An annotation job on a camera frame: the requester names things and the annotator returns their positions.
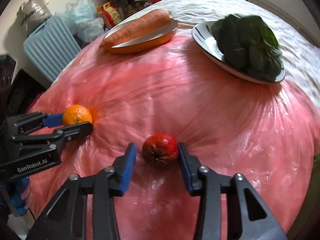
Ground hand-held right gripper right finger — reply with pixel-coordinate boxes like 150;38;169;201
177;142;288;240

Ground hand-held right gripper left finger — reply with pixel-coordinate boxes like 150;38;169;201
26;142;137;240

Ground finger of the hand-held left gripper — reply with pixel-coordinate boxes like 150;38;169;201
12;111;65;130
11;121;93;153

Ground orange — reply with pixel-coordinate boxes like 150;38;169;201
62;104;93;127

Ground red apple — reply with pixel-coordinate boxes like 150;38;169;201
142;133;179;169

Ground person's left hand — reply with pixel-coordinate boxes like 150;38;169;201
21;177;33;211

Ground dark bag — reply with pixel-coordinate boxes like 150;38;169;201
0;54;48;120

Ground pink plastic sheet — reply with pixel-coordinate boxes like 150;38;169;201
25;36;320;240

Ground light blue ribbed suitcase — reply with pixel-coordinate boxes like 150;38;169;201
23;16;82;83

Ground orange plate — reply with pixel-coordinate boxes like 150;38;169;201
102;19;178;55

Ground pale blue plastic bag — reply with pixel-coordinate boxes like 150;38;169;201
64;0;104;43

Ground white printed plastic bag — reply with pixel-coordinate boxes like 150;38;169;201
16;0;52;35

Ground yellow and red packet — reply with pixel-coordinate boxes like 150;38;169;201
96;1;124;27

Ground carrot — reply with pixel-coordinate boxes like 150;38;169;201
99;9;171;49

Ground white plate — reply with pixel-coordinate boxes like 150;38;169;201
192;20;286;83

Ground green leafy vegetable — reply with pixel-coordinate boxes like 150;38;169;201
211;14;283;79

